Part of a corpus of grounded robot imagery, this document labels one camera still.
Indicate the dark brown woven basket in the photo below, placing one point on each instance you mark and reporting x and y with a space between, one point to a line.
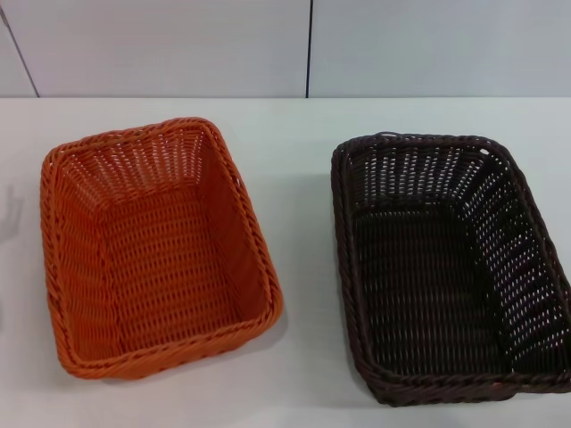
424 290

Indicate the orange woven plastic basket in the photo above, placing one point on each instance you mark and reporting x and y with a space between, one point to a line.
156 267

